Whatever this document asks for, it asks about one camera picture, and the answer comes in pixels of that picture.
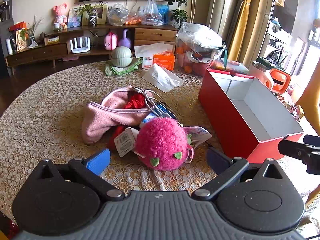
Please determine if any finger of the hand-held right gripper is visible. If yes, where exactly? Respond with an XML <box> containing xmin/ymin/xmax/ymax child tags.
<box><xmin>303</xmin><ymin>134</ymin><xmax>320</xmax><ymax>146</ymax></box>
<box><xmin>278</xmin><ymin>139</ymin><xmax>320</xmax><ymax>175</ymax></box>

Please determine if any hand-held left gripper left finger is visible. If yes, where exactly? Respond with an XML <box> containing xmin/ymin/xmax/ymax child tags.
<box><xmin>32</xmin><ymin>148</ymin><xmax>125</xmax><ymax>202</ymax></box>

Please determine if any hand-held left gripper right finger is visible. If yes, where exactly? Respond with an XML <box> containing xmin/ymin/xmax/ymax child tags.
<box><xmin>191</xmin><ymin>147</ymin><xmax>284</xmax><ymax>202</ymax></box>

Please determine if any printed face mask packet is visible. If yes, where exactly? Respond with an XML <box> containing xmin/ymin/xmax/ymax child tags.
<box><xmin>184</xmin><ymin>126</ymin><xmax>213</xmax><ymax>164</ymax></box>

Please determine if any red cardboard box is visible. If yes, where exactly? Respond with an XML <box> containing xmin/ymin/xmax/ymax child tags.
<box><xmin>198</xmin><ymin>69</ymin><xmax>304</xmax><ymax>164</ymax></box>

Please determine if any pink plush ball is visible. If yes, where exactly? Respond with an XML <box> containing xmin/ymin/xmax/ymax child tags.
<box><xmin>114</xmin><ymin>116</ymin><xmax>192</xmax><ymax>172</ymax></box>

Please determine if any blue tissue pack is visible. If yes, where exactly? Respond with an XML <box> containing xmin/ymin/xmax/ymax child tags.
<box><xmin>140</xmin><ymin>102</ymin><xmax>177</xmax><ymax>128</ymax></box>

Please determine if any white charging cable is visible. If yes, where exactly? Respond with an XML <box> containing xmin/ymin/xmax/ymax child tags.
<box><xmin>132</xmin><ymin>86</ymin><xmax>180</xmax><ymax>123</ymax></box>

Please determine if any yellow chair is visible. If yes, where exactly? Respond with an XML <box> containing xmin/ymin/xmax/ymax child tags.
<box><xmin>291</xmin><ymin>65</ymin><xmax>320</xmax><ymax>135</ymax></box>

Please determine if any orange tissue holder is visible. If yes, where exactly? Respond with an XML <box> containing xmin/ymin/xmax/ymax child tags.
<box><xmin>255</xmin><ymin>56</ymin><xmax>292</xmax><ymax>95</ymax></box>

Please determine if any red cloth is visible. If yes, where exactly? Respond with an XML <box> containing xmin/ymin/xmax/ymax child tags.
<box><xmin>107</xmin><ymin>93</ymin><xmax>147</xmax><ymax>151</ymax></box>

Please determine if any cream mug with steel rim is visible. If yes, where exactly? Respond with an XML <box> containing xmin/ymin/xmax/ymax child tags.
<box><xmin>249</xmin><ymin>60</ymin><xmax>275</xmax><ymax>91</ymax></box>

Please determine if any green cloth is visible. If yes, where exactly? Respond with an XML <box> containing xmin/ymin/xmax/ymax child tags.
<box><xmin>104</xmin><ymin>58</ymin><xmax>143</xmax><ymax>76</ymax></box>

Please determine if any clear box of coloured items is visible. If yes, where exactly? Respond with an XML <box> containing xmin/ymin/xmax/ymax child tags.
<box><xmin>214</xmin><ymin>59</ymin><xmax>249</xmax><ymax>75</ymax></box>

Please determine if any white loose tissue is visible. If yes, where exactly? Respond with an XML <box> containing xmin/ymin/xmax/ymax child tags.
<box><xmin>142</xmin><ymin>64</ymin><xmax>185</xmax><ymax>93</ymax></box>

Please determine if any washing machine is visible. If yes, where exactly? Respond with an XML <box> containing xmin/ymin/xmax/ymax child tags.
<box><xmin>261</xmin><ymin>22</ymin><xmax>304</xmax><ymax>68</ymax></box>

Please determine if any plastic bag of fruit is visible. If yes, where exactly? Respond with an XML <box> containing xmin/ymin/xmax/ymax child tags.
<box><xmin>175</xmin><ymin>35</ymin><xmax>227</xmax><ymax>77</ymax></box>

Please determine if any green ribbed bowl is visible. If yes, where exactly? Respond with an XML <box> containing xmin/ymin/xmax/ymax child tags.
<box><xmin>111</xmin><ymin>46</ymin><xmax>133</xmax><ymax>68</ymax></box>

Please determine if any small white box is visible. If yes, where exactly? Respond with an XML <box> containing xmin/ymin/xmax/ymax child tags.
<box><xmin>142</xmin><ymin>56</ymin><xmax>154</xmax><ymax>69</ymax></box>

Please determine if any orange tissue box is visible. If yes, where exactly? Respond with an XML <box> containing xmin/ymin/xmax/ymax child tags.
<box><xmin>134</xmin><ymin>42</ymin><xmax>175</xmax><ymax>71</ymax></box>

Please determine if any white router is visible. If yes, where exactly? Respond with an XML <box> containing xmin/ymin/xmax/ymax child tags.
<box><xmin>69</xmin><ymin>37</ymin><xmax>91</xmax><ymax>54</ymax></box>

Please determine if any small pink backpack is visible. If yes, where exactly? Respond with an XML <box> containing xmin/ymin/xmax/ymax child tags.
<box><xmin>104</xmin><ymin>31</ymin><xmax>118</xmax><ymax>51</ymax></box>

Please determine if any wooden television cabinet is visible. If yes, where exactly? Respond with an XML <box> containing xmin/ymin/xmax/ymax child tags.
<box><xmin>5</xmin><ymin>24</ymin><xmax>178</xmax><ymax>75</ymax></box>

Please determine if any purple vase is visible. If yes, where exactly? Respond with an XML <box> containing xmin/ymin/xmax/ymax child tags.
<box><xmin>118</xmin><ymin>29</ymin><xmax>132</xmax><ymax>49</ymax></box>

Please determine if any yellow curtain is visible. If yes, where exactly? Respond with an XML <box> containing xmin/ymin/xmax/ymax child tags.
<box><xmin>226</xmin><ymin>0</ymin><xmax>273</xmax><ymax>67</ymax></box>

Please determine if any striped vase with plant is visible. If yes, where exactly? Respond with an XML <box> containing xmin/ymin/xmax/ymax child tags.
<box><xmin>79</xmin><ymin>0</ymin><xmax>108</xmax><ymax>27</ymax></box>

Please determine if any vase with dried twigs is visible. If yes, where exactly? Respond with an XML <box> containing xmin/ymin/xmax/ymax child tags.
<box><xmin>21</xmin><ymin>15</ymin><xmax>43</xmax><ymax>48</ymax></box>

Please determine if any patterned gift bag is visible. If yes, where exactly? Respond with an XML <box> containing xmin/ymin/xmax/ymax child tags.
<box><xmin>15</xmin><ymin>29</ymin><xmax>28</xmax><ymax>52</ymax></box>

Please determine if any crumpled clear plastic bag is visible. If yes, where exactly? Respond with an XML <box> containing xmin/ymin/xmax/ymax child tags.
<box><xmin>107</xmin><ymin>3</ymin><xmax>130</xmax><ymax>27</ymax></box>

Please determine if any pink plush rabbit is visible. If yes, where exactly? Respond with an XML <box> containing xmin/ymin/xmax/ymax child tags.
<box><xmin>52</xmin><ymin>3</ymin><xmax>68</xmax><ymax>30</ymax></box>

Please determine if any grey curtain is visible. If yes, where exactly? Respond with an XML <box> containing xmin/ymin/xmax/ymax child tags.
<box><xmin>206</xmin><ymin>0</ymin><xmax>237</xmax><ymax>40</ymax></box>

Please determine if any blue packet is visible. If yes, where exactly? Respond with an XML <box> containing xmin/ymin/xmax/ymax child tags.
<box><xmin>156</xmin><ymin>4</ymin><xmax>170</xmax><ymax>24</ymax></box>

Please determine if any white plastic bag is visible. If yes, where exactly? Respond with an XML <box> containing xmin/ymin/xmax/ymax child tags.
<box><xmin>140</xmin><ymin>0</ymin><xmax>165</xmax><ymax>26</ymax></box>

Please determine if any green potted plant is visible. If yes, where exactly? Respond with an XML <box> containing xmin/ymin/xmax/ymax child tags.
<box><xmin>166</xmin><ymin>0</ymin><xmax>190</xmax><ymax>29</ymax></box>

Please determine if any photo frame with child picture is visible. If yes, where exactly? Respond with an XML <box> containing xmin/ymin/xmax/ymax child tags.
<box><xmin>67</xmin><ymin>7</ymin><xmax>83</xmax><ymax>28</ymax></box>

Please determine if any wooden photo frame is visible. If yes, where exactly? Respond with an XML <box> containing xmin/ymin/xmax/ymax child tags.
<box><xmin>82</xmin><ymin>4</ymin><xmax>108</xmax><ymax>26</ymax></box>

